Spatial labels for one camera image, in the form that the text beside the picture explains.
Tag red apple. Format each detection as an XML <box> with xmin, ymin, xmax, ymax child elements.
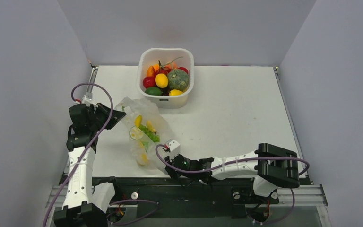
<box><xmin>142</xmin><ymin>76</ymin><xmax>156</xmax><ymax>89</ymax></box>

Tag white plastic basket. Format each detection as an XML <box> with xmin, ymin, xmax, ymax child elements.
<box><xmin>136</xmin><ymin>48</ymin><xmax>195</xmax><ymax>108</ymax></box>

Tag red tomato at back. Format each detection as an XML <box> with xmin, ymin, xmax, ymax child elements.
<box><xmin>178</xmin><ymin>67</ymin><xmax>189</xmax><ymax>74</ymax></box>

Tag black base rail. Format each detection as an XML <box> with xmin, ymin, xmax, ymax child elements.
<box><xmin>93</xmin><ymin>177</ymin><xmax>328</xmax><ymax>218</ymax></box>

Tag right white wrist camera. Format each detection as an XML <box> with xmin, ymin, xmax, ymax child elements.
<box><xmin>165</xmin><ymin>140</ymin><xmax>181</xmax><ymax>162</ymax></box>

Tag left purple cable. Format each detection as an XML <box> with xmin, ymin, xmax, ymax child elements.
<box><xmin>42</xmin><ymin>82</ymin><xmax>114</xmax><ymax>227</ymax></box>

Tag lime slice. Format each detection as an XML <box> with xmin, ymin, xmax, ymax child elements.
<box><xmin>129</xmin><ymin>126</ymin><xmax>145</xmax><ymax>140</ymax></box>

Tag clear plastic bag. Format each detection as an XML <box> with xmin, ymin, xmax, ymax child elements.
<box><xmin>115</xmin><ymin>97</ymin><xmax>176</xmax><ymax>173</ymax></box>

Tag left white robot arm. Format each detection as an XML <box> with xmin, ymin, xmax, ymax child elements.
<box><xmin>53</xmin><ymin>103</ymin><xmax>126</xmax><ymax>227</ymax></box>

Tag yellow lemon in basket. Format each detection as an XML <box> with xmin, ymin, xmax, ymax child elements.
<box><xmin>155</xmin><ymin>73</ymin><xmax>169</xmax><ymax>88</ymax></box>

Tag green fake grapes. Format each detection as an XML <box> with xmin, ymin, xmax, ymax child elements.
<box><xmin>139</xmin><ymin>124</ymin><xmax>160</xmax><ymax>142</ymax></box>

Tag yellow lemon at front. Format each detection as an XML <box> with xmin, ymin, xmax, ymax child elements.
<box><xmin>169</xmin><ymin>89</ymin><xmax>183</xmax><ymax>96</ymax></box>

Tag orange pepper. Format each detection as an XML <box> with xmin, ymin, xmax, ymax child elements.
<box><xmin>146</xmin><ymin>66</ymin><xmax>156</xmax><ymax>77</ymax></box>

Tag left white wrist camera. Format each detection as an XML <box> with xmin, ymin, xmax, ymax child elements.
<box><xmin>81</xmin><ymin>95</ymin><xmax>97</xmax><ymax>108</ymax></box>

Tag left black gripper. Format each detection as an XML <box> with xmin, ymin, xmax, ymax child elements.
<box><xmin>88</xmin><ymin>102</ymin><xmax>126</xmax><ymax>132</ymax></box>

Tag green lime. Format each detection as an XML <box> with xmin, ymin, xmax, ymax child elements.
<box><xmin>145</xmin><ymin>87</ymin><xmax>163</xmax><ymax>96</ymax></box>

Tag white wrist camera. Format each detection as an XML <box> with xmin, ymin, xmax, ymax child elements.
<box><xmin>81</xmin><ymin>95</ymin><xmax>97</xmax><ymax>108</ymax></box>
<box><xmin>165</xmin><ymin>140</ymin><xmax>181</xmax><ymax>162</ymax></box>

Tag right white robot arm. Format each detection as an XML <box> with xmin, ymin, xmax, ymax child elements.
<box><xmin>155</xmin><ymin>140</ymin><xmax>309</xmax><ymax>202</ymax></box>

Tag green cantaloupe melon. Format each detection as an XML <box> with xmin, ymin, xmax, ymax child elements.
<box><xmin>167</xmin><ymin>69</ymin><xmax>190</xmax><ymax>91</ymax></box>

